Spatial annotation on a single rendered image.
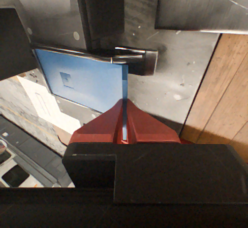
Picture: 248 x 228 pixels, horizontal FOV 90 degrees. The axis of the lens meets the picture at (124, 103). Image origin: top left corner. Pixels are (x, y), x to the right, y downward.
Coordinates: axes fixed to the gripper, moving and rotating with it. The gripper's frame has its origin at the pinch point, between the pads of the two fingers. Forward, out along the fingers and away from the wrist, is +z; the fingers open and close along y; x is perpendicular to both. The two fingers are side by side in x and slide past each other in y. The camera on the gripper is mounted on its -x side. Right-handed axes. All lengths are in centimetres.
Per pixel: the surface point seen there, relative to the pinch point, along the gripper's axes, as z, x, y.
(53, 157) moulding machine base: 243, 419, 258
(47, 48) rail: 6.5, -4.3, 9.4
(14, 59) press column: 19.4, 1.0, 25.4
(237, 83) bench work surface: 4.2, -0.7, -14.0
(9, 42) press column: 20.0, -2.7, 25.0
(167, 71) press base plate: 8.3, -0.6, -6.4
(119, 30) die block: 10.4, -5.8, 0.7
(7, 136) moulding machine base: 327, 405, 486
